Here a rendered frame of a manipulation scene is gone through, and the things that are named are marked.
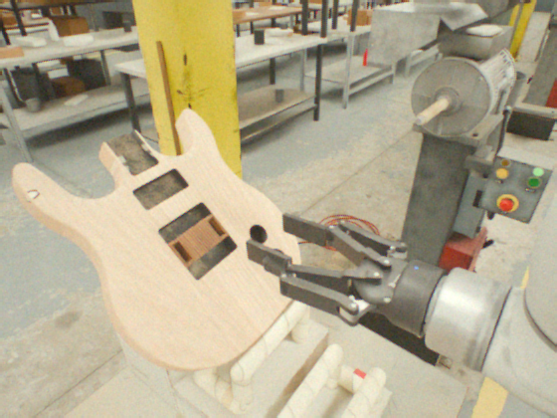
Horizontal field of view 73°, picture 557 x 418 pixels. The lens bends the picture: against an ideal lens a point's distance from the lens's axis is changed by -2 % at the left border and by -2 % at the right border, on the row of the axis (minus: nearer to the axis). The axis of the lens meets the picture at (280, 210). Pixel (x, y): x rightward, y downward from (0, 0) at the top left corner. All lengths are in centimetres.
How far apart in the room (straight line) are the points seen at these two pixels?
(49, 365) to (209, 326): 171
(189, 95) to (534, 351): 144
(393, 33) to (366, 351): 77
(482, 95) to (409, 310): 102
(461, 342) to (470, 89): 104
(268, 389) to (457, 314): 42
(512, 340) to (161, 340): 42
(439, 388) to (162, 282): 58
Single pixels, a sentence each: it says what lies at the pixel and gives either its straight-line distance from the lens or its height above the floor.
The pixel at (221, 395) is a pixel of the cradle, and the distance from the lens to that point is 69.
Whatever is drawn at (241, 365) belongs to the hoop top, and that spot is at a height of 113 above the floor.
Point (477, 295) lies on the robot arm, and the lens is 40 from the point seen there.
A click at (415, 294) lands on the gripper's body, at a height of 137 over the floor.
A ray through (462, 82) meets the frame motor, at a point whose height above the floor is 132.
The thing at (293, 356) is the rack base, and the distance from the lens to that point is 76.
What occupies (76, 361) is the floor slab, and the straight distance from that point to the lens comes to 222.
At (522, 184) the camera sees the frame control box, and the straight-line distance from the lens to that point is 139.
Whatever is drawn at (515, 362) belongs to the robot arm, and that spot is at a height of 137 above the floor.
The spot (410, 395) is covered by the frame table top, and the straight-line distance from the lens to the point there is 86.
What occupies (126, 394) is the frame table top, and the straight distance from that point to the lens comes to 88.
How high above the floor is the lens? 165
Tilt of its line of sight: 34 degrees down
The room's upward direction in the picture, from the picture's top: straight up
